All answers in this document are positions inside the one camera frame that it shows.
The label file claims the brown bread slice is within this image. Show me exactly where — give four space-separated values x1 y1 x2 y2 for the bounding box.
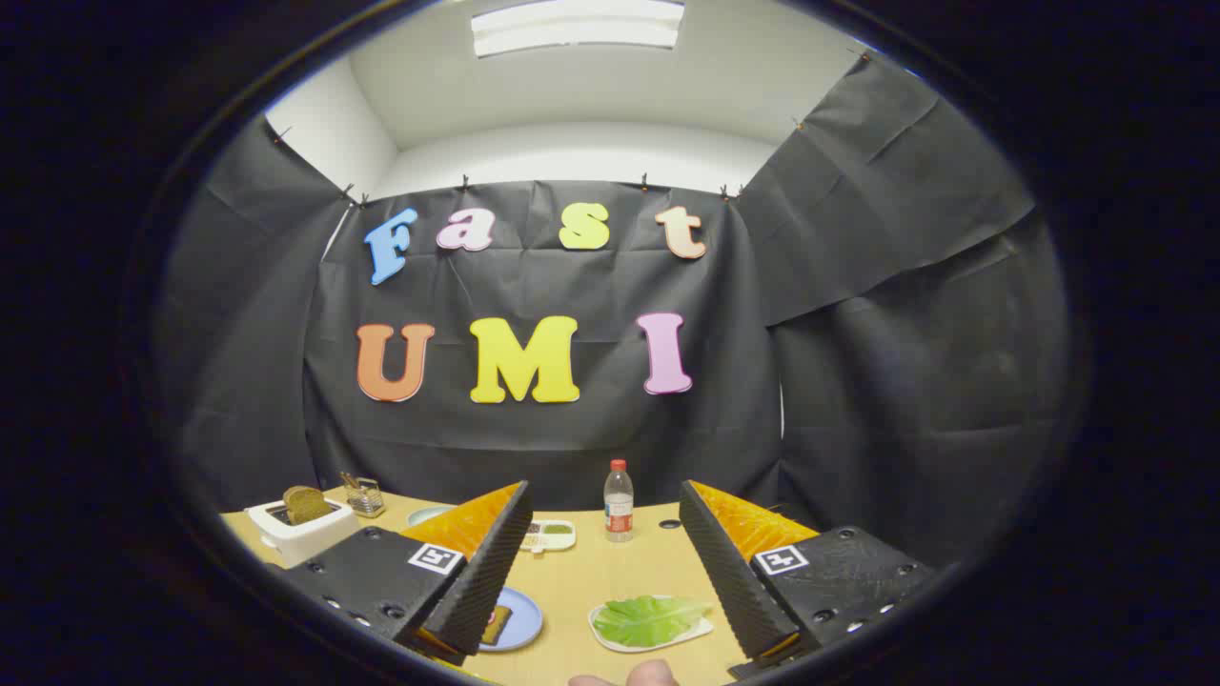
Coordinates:
283 485 335 525

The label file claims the blue plate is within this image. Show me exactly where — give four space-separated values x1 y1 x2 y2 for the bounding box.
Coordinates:
477 586 544 653

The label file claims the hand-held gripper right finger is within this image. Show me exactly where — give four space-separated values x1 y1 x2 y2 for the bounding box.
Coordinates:
679 480 940 682

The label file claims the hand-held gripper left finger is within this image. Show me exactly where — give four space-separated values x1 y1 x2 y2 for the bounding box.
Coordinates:
283 481 535 668

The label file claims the ceiling light panel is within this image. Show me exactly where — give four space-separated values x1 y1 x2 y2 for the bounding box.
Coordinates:
471 0 685 58

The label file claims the white toaster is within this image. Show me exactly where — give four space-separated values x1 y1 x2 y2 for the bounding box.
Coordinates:
246 495 361 570

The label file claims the white rectangular plate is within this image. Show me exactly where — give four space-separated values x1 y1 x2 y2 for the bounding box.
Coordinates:
587 595 714 655

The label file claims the green lettuce leaf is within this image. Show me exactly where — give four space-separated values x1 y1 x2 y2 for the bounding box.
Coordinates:
593 595 712 648

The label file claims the white divided seasoning tray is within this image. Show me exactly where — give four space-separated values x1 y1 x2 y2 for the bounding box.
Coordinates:
519 519 578 555

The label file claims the clear bottle with red cap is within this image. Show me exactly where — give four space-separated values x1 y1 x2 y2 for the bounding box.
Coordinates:
603 459 636 543

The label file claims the wire utensil basket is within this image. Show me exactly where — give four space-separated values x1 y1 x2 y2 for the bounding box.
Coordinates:
340 472 386 518

